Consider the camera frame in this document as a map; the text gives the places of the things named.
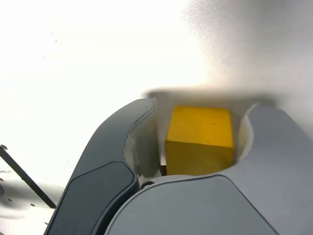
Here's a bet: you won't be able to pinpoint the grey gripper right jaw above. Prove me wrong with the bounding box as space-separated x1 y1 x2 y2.
104 102 313 235

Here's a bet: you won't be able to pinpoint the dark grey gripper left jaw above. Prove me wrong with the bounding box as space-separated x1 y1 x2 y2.
45 97 164 235

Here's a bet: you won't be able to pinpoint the black tape strip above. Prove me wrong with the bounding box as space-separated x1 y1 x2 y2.
0 144 57 209

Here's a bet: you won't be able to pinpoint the yellow cube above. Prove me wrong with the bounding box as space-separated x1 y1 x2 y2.
165 105 235 177

